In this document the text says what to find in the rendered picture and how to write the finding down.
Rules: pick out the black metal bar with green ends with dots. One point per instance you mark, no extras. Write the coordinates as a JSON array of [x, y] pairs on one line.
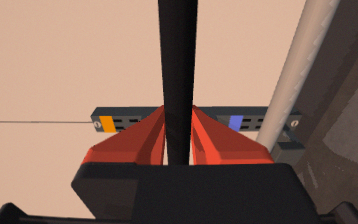
[[178, 30]]

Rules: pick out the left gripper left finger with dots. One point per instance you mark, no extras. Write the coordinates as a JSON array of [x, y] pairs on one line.
[[134, 144]]

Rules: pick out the grey metal bar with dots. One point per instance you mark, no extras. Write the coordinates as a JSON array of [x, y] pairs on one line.
[[311, 30]]

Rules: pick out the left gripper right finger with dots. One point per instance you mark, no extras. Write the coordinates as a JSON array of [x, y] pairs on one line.
[[223, 145]]

